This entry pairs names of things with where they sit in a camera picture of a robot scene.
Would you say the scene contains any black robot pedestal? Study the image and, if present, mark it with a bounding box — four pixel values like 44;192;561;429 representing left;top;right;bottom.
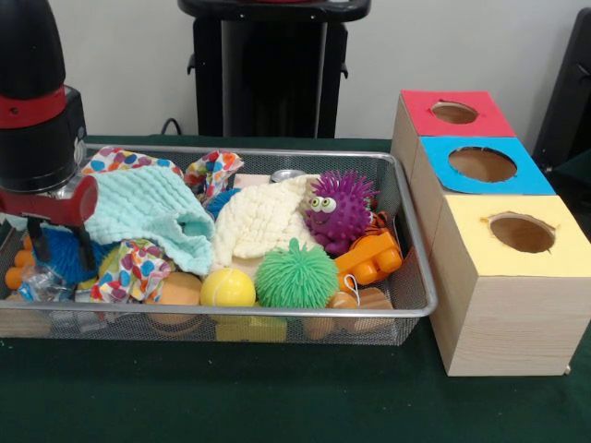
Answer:
178;0;370;139

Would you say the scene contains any yellow ball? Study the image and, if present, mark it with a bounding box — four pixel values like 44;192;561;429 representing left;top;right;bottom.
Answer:
200;268;257;308

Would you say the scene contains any large colourful dotted cloth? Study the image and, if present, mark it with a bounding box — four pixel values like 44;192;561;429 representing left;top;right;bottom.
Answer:
81;146;246;199

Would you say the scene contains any blue spiky rubber ball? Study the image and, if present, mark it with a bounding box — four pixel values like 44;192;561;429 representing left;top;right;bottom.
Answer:
30;228;107;285

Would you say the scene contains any cream white cloth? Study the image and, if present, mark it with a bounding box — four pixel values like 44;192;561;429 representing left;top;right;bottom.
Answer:
211;175;320;273

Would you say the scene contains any small colourful dotted cloth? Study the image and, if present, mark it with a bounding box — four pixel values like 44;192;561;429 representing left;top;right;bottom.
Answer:
90;240;176;304

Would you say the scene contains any black panel stand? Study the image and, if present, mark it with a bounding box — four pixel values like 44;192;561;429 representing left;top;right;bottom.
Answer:
536;9;591;172

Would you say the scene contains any green spiky rubber ball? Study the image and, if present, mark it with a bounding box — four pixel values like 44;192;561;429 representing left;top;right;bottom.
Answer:
254;238;341;309

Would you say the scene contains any mint green cloth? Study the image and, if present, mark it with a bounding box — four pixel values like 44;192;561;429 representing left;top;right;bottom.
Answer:
7;166;216;278

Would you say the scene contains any dark green table cloth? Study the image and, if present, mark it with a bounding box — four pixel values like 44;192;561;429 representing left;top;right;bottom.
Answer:
0;134;591;443

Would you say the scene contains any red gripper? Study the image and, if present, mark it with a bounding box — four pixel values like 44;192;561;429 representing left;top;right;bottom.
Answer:
0;175;99;271

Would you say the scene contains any purple spiky ball with eyes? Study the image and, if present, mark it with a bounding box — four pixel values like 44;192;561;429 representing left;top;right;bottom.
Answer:
303;169;378;257

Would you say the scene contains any shallow clear mesh bin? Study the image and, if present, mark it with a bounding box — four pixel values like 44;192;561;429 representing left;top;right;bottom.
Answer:
0;143;440;347

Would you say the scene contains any orange toy building block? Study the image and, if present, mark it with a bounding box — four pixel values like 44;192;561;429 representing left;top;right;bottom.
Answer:
334;229;404;294

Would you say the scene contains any wooden box with three holes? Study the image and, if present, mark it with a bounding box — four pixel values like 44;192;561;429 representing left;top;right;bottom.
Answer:
392;90;591;377

